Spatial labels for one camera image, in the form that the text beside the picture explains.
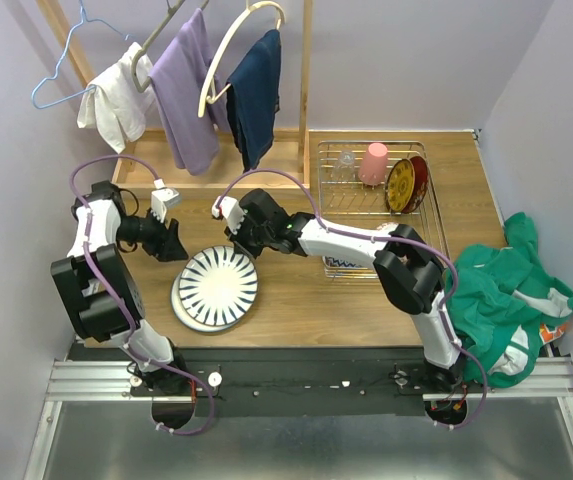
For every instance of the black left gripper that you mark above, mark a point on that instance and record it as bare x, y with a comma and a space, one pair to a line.
158, 239

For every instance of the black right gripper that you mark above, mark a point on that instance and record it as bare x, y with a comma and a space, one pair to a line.
236, 240

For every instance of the white blue striped plate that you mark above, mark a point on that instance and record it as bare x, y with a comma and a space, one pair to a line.
218, 285

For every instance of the blue white patterned bowl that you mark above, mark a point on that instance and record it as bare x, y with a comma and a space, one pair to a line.
332, 262

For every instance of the clear drinking glass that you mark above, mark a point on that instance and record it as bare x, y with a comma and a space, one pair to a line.
344, 168

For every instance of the pink cup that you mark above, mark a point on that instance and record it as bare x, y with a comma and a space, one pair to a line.
373, 168

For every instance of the yellow patterned plate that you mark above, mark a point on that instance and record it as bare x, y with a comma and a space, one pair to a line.
400, 185

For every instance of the red floral plate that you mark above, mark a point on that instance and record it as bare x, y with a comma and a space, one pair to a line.
421, 183

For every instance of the red white patterned bowl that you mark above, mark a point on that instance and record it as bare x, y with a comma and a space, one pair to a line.
389, 226

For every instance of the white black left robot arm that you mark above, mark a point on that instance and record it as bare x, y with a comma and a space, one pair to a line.
99, 293

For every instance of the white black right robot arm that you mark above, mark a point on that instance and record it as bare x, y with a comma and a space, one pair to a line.
410, 272

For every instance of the wooden clothes rack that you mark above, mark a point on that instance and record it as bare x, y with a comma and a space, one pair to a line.
289, 152

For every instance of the navy blue cloth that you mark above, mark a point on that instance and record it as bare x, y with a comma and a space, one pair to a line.
253, 99

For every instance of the white cloth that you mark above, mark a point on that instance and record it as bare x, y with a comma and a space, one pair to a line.
113, 105

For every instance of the grey hanger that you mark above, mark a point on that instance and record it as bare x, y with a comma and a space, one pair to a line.
152, 46

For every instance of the purple cloth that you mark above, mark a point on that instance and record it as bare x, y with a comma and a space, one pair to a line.
177, 79

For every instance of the green cloth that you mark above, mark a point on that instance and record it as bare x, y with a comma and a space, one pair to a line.
506, 306

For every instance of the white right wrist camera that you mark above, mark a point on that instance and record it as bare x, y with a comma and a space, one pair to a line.
228, 208

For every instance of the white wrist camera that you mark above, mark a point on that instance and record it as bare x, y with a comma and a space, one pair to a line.
228, 208
163, 200

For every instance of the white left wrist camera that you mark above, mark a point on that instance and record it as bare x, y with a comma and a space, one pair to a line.
163, 200

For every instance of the metal wire dish rack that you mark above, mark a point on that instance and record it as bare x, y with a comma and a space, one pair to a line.
358, 205

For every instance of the aluminium rail frame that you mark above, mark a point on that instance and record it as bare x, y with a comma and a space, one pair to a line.
95, 428

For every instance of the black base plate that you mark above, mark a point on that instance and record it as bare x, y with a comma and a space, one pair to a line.
304, 382

